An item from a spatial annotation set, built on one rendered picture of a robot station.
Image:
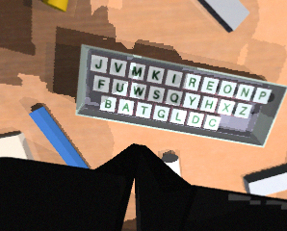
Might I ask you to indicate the blue stylus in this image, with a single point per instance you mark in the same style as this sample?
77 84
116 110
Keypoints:
55 135

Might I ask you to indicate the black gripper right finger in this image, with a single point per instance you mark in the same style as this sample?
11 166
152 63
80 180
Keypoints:
167 202

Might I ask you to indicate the grey flat rectangular block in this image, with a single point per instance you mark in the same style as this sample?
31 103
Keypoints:
228 13

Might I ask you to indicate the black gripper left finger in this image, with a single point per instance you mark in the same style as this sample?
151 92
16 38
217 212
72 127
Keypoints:
55 196

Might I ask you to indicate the grey letter keyboard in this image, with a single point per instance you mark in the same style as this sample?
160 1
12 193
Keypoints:
141 91

